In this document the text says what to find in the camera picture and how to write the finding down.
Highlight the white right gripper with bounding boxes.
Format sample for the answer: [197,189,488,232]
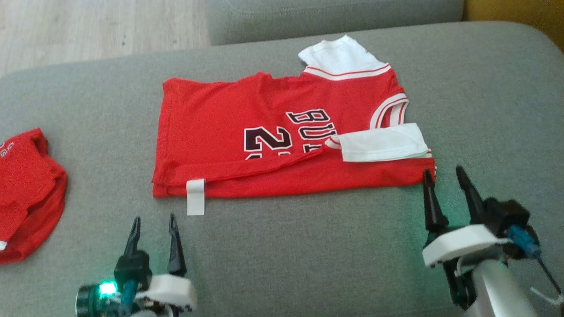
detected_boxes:
[422,165,510,310]

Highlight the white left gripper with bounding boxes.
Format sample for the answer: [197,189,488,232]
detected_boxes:
[75,213,197,317]

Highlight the red white basketball jersey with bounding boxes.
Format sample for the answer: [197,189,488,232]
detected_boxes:
[151,34,438,217]

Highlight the red white-striped shorts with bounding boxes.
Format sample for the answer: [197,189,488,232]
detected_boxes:
[0,128,69,265]

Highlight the grey fabric sofa seat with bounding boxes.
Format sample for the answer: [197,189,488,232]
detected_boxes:
[0,20,564,317]

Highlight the light grey sofa cushion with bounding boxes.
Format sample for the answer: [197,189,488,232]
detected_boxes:
[206,0,465,47]

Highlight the black cable with teal plug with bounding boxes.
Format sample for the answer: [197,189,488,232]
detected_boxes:
[119,280,139,317]

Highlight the black cable with blue plug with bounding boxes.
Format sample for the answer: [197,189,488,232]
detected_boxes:
[507,225,564,295]

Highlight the white cable tie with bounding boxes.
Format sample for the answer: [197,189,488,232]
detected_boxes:
[530,288,564,306]

